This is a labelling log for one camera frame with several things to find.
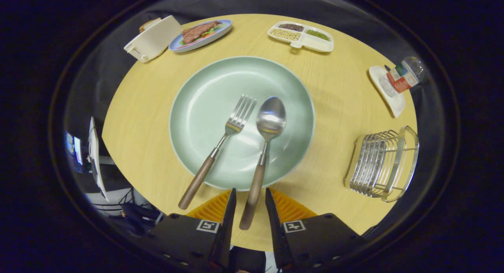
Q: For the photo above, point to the white square coaster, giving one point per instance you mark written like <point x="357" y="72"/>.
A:
<point x="393" y="104"/>

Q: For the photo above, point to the white divided bean dish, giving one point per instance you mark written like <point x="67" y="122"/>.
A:
<point x="315" y="45"/>

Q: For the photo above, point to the cooked steak slice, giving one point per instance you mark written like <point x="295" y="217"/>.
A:
<point x="197" y="32"/>

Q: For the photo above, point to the toasted bread slice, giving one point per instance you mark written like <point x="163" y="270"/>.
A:
<point x="147" y="25"/>

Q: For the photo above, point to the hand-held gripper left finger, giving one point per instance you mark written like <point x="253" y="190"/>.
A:
<point x="226" y="233"/>

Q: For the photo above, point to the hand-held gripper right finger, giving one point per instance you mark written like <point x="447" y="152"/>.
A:
<point x="275" y="233"/>

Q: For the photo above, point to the lit computer monitor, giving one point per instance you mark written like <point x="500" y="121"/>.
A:
<point x="75" y="151"/>

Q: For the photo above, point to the white toaster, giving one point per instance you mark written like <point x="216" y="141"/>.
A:
<point x="157" y="37"/>

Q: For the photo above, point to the white flat board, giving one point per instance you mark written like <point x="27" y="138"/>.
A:
<point x="94" y="147"/>

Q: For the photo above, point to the pale green round plate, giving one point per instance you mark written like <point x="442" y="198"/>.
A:
<point x="204" y="107"/>

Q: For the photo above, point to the blue dinner plate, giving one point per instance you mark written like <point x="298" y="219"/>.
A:
<point x="222" y="31"/>

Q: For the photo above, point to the clear red-capped water bottle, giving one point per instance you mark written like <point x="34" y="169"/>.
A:
<point x="401" y="78"/>

